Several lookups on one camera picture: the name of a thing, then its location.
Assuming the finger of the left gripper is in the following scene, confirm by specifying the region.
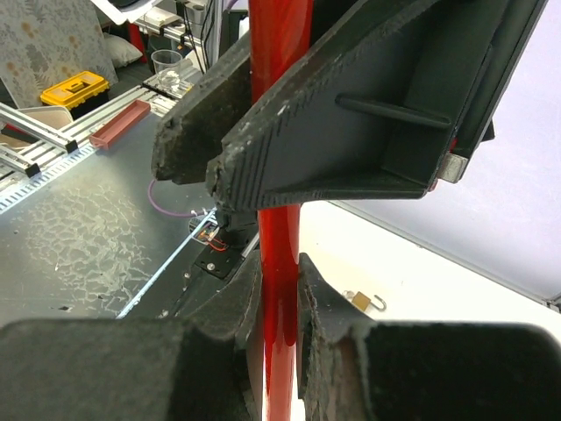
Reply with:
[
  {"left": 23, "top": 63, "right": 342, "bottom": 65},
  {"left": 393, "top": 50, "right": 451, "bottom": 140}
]
[
  {"left": 151, "top": 33, "right": 252, "bottom": 184},
  {"left": 206, "top": 1, "right": 508, "bottom": 211}
]

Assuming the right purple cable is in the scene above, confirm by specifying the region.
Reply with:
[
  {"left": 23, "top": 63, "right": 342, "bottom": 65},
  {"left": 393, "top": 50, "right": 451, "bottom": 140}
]
[{"left": 147, "top": 177, "right": 216, "bottom": 219}]

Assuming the red plastic tray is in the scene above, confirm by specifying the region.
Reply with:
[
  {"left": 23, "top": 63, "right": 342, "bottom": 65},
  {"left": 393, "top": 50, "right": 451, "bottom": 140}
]
[{"left": 89, "top": 100, "right": 151, "bottom": 150}]

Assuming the grey slotted cable duct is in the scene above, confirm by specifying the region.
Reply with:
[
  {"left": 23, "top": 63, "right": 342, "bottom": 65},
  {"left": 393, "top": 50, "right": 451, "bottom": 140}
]
[{"left": 1, "top": 146, "right": 96, "bottom": 214}]

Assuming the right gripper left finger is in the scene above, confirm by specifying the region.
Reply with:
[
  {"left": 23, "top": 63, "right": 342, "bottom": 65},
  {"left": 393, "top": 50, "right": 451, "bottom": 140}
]
[{"left": 1, "top": 252, "right": 263, "bottom": 420}]

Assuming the brass padlock with key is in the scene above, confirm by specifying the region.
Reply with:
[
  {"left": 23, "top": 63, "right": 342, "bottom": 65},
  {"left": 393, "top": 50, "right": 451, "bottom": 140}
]
[{"left": 342, "top": 290, "right": 387, "bottom": 312}]

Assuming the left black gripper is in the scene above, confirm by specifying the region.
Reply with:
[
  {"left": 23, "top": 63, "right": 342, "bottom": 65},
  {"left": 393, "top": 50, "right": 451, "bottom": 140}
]
[{"left": 437, "top": 1, "right": 547, "bottom": 182}]

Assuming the yellow black toolbox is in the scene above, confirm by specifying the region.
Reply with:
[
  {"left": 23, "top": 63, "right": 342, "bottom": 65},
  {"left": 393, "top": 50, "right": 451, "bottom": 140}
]
[{"left": 39, "top": 71, "right": 110, "bottom": 119}]

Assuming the red cable lock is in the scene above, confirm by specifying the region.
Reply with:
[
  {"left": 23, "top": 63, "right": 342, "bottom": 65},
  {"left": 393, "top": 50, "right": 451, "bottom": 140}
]
[{"left": 249, "top": 0, "right": 313, "bottom": 420}]

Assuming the white pillow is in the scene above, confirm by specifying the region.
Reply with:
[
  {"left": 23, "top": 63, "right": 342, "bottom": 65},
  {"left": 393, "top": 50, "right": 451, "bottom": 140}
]
[{"left": 103, "top": 32, "right": 143, "bottom": 68}]

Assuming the clear plastic cup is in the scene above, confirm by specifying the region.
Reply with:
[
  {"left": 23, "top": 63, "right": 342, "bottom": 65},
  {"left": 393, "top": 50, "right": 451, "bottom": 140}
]
[{"left": 151, "top": 49, "right": 183, "bottom": 91}]

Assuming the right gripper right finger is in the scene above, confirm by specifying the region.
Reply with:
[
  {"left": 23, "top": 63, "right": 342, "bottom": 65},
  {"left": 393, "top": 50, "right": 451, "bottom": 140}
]
[{"left": 297, "top": 254, "right": 560, "bottom": 420}]

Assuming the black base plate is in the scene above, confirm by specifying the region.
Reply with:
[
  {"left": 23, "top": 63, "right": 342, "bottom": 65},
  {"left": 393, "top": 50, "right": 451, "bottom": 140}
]
[{"left": 117, "top": 210, "right": 259, "bottom": 319}]

